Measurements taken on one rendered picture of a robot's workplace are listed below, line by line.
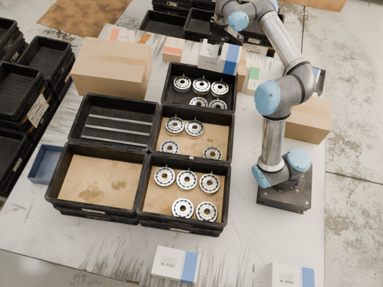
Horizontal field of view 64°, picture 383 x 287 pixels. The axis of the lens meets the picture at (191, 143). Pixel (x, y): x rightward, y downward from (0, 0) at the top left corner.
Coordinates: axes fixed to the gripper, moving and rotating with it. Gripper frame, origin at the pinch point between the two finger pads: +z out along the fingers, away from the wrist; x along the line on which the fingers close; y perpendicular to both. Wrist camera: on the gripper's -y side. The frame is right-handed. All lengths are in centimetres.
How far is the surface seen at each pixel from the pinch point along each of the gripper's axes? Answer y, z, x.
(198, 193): -4, 28, 65
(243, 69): -14.2, 25.1, -17.9
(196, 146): 2.1, 28.0, 39.4
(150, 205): 16, 28, 76
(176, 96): 19.9, 28.0, 10.2
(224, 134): -11.1, 28.1, 28.7
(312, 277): -62, 32, 89
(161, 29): 64, 84, -105
